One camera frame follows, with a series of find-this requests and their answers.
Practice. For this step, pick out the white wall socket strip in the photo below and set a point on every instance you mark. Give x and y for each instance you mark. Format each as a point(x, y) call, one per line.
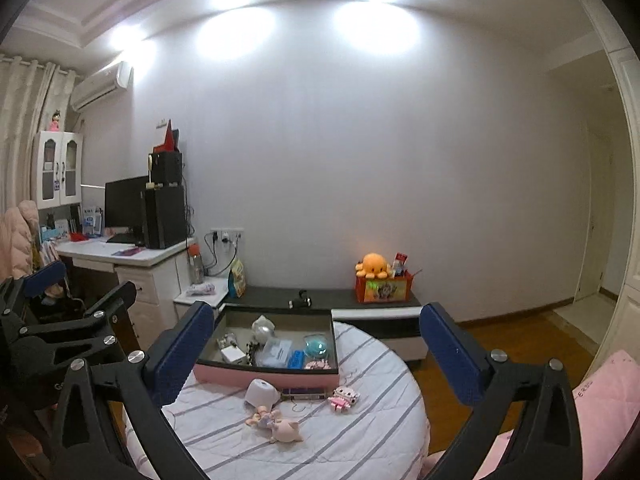
point(227, 234)

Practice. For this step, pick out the red desk tray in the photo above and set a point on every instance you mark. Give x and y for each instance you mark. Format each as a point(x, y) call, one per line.
point(78, 236)

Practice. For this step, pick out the blue white packages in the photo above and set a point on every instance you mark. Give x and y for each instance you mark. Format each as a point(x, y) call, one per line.
point(92, 220)

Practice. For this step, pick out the red printed storage box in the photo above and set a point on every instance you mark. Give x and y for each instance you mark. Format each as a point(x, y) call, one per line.
point(385, 290)

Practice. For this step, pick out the black chair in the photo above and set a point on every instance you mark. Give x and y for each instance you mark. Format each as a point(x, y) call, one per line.
point(60, 305)

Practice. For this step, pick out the black hair comb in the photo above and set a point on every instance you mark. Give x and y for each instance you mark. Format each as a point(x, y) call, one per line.
point(253, 352)

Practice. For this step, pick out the red paper item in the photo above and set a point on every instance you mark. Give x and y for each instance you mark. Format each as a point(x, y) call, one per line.
point(169, 140)

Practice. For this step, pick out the white side table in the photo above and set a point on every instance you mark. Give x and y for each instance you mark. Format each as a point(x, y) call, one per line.
point(200, 302)

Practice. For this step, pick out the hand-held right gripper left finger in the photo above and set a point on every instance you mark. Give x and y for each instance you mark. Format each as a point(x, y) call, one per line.
point(180, 355)

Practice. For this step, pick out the pink quilt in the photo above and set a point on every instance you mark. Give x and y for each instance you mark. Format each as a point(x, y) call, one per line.
point(600, 390)

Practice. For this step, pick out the small black gadget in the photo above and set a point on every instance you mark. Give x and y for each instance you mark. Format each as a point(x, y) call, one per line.
point(300, 302)

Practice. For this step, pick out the orange octopus plush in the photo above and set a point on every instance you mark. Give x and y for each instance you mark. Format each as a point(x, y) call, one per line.
point(374, 266)

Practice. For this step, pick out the pink printed pouch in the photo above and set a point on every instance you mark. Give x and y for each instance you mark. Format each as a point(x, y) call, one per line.
point(201, 290)

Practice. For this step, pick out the white desk with drawers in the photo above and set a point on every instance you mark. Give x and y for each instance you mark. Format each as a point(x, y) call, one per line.
point(160, 285)

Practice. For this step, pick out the black computer tower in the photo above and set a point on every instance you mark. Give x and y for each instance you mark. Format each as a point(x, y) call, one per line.
point(165, 220)

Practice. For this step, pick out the teal ball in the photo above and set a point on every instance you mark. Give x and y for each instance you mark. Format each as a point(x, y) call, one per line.
point(316, 346)

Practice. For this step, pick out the white door frame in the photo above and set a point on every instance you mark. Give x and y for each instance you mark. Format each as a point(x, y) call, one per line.
point(625, 160)

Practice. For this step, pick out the white air conditioner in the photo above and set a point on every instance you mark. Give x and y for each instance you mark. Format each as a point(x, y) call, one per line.
point(100, 87)

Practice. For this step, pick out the blue plastic item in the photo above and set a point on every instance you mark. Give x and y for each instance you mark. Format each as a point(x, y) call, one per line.
point(297, 359)

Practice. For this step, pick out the peach doll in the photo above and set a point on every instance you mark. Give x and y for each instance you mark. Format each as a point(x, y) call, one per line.
point(277, 425)

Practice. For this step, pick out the clear plastic dental flosser box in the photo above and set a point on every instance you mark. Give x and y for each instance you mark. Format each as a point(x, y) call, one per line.
point(277, 352)

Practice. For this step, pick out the pink storage box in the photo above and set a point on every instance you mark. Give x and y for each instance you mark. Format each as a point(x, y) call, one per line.
point(270, 377)

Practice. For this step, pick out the black keyboard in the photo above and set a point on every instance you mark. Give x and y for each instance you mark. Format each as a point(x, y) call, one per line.
point(122, 239)

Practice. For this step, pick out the black computer monitor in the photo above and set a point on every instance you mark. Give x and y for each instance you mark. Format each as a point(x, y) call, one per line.
point(125, 202)

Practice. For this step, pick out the white figurine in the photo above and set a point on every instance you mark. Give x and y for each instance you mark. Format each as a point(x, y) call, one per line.
point(262, 326)

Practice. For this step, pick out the small pink doll figure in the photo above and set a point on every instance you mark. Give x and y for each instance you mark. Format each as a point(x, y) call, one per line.
point(55, 121)

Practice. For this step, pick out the black speaker box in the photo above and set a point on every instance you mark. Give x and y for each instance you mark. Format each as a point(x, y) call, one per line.
point(166, 170)

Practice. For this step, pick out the clear plastic item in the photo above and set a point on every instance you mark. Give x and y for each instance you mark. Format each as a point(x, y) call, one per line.
point(227, 340)

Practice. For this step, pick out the plastic bottle with orange cap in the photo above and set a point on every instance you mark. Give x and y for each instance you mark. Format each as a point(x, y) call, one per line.
point(196, 265)

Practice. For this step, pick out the black low cabinet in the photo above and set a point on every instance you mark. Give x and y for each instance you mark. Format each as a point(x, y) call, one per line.
point(350, 297)

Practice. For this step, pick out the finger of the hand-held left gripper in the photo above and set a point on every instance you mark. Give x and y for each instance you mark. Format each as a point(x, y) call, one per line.
point(45, 277)
point(100, 315)

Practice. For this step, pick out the pink white toy figure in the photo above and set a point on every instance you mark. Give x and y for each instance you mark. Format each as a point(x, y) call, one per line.
point(345, 398)

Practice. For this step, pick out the dark flat rectangular device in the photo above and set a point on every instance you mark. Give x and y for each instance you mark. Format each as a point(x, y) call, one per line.
point(302, 393)

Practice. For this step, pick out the pink down jacket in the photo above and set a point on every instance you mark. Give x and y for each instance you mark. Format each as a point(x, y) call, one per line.
point(17, 240)

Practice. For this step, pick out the small white box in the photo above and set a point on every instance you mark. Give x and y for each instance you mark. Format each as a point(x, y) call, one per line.
point(233, 355)

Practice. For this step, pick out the red white packets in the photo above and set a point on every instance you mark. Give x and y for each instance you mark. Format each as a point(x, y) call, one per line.
point(400, 265)

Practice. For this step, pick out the beige curtain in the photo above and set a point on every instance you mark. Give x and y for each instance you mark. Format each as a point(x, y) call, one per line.
point(25, 125)

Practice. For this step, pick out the white cylinder device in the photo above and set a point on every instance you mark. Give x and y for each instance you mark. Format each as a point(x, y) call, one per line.
point(262, 392)

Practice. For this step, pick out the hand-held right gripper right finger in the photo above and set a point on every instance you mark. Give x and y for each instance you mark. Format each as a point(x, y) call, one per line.
point(450, 355)

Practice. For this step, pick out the white glass-door cabinet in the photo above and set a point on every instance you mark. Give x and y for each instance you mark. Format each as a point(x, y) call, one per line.
point(57, 170)

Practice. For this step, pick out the printed snack bag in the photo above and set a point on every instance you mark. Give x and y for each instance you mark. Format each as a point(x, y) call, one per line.
point(237, 279)

